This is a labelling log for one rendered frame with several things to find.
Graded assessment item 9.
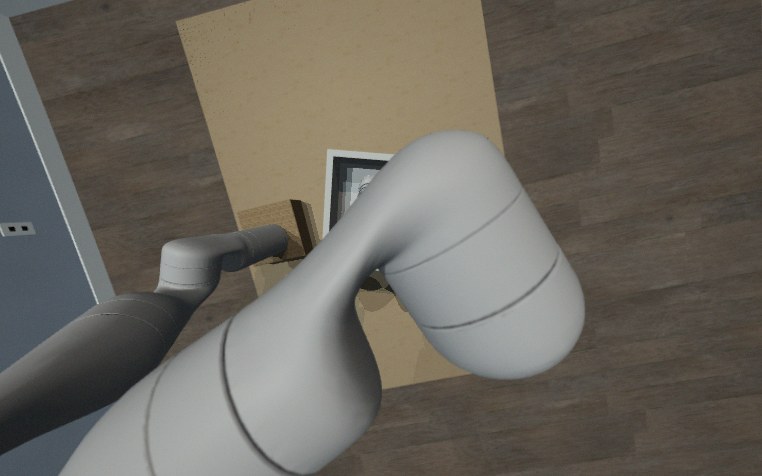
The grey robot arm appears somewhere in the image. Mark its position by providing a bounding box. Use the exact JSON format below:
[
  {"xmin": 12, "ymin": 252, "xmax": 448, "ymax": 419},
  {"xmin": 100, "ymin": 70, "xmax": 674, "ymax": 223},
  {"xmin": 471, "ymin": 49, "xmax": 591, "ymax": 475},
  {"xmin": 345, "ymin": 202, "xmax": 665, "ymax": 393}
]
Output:
[{"xmin": 0, "ymin": 130, "xmax": 585, "ymax": 476}]

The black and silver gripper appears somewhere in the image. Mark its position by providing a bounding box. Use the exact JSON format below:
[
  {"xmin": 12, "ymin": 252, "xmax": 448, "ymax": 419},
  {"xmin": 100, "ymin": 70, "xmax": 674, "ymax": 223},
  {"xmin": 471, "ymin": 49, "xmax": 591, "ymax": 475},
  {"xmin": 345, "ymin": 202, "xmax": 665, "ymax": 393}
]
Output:
[{"xmin": 357, "ymin": 175, "xmax": 374, "ymax": 197}]

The grey square sink basin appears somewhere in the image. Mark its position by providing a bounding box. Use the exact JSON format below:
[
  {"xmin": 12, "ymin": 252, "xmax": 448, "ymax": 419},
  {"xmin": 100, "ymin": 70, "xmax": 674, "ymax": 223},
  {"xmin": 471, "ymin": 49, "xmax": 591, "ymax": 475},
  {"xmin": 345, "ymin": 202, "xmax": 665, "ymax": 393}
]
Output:
[{"xmin": 322, "ymin": 149, "xmax": 395, "ymax": 239}]

